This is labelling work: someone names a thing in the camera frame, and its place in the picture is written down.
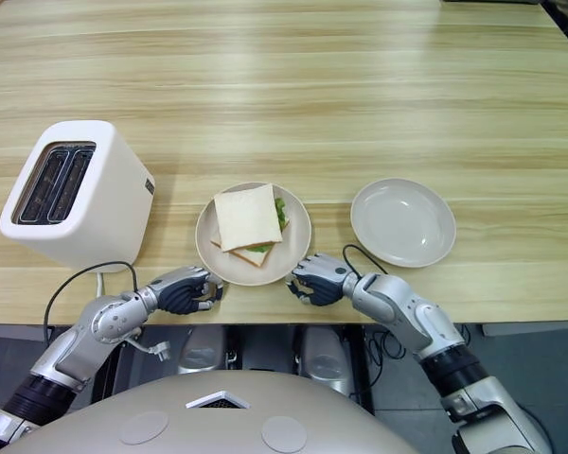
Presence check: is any green lettuce leaf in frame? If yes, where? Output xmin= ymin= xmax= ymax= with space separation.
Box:
xmin=243 ymin=197 xmax=289 ymax=252

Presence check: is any robot body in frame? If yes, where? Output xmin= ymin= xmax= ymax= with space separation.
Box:
xmin=0 ymin=370 xmax=423 ymax=454

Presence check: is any black cable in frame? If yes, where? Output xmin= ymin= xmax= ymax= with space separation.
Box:
xmin=44 ymin=260 xmax=139 ymax=339
xmin=343 ymin=244 xmax=389 ymax=277

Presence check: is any grey plate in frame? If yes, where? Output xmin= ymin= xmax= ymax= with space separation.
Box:
xmin=349 ymin=177 xmax=457 ymax=269

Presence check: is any beige plate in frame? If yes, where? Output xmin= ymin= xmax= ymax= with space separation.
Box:
xmin=195 ymin=182 xmax=312 ymax=287

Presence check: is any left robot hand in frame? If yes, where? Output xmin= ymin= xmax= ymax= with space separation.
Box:
xmin=147 ymin=265 xmax=225 ymax=317

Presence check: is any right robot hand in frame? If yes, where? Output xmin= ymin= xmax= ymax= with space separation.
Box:
xmin=285 ymin=253 xmax=352 ymax=307

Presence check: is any bread slice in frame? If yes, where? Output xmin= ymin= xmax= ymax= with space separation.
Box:
xmin=212 ymin=183 xmax=284 ymax=253
xmin=209 ymin=220 xmax=291 ymax=270

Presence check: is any cream toaster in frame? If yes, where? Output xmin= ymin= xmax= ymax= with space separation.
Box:
xmin=0 ymin=120 xmax=156 ymax=274

